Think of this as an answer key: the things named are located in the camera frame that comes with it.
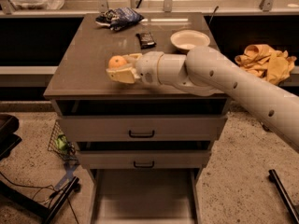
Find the top grey drawer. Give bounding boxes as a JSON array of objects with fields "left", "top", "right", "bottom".
[{"left": 58, "top": 115, "right": 227, "bottom": 142}]

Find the white bowl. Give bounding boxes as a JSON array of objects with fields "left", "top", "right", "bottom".
[{"left": 170, "top": 30, "right": 210, "bottom": 53}]

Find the orange fruit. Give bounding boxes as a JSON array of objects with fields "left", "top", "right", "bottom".
[{"left": 108, "top": 56, "right": 127, "bottom": 68}]

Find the black chair base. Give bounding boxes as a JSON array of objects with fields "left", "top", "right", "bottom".
[{"left": 0, "top": 114, "right": 21, "bottom": 160}]

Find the black cable on floor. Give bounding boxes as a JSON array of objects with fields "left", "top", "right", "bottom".
[{"left": 0, "top": 171, "right": 80, "bottom": 224}]

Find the green object in basket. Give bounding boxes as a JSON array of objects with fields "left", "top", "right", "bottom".
[{"left": 55, "top": 134, "right": 68, "bottom": 151}]

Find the bottom open grey drawer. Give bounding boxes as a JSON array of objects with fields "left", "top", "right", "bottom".
[{"left": 89, "top": 169, "right": 202, "bottom": 224}]

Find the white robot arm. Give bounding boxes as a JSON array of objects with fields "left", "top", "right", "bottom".
[{"left": 107, "top": 46, "right": 299, "bottom": 151}]

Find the yellow cloth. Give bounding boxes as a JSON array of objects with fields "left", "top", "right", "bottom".
[{"left": 235, "top": 44, "right": 297, "bottom": 85}]

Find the wire basket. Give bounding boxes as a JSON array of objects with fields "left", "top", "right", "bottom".
[{"left": 48, "top": 122, "right": 78, "bottom": 163}]

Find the blue chip bag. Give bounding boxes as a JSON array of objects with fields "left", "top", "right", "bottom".
[{"left": 95, "top": 7, "right": 144, "bottom": 31}]

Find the grey drawer cabinet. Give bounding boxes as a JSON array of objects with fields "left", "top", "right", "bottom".
[{"left": 45, "top": 12, "right": 230, "bottom": 224}]

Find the black stand leg right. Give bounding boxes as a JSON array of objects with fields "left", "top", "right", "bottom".
[{"left": 269, "top": 169, "right": 299, "bottom": 224}]

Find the black stand leg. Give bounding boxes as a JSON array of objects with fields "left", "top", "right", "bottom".
[
  {"left": 269, "top": 169, "right": 299, "bottom": 224},
  {"left": 0, "top": 176, "right": 79, "bottom": 224}
]

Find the black stand leg left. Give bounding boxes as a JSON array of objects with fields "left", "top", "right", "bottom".
[{"left": 0, "top": 176, "right": 79, "bottom": 224}]

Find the dark snack bar wrapper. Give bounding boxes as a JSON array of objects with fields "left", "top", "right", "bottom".
[{"left": 136, "top": 33, "right": 156, "bottom": 49}]

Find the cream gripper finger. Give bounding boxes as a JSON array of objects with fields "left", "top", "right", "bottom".
[
  {"left": 122, "top": 53, "right": 142, "bottom": 64},
  {"left": 106, "top": 63, "right": 140, "bottom": 84}
]

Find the middle grey drawer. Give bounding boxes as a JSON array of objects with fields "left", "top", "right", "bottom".
[{"left": 77, "top": 150, "right": 210, "bottom": 169}]

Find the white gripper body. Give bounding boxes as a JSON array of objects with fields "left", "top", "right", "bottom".
[{"left": 135, "top": 51, "right": 164, "bottom": 85}]

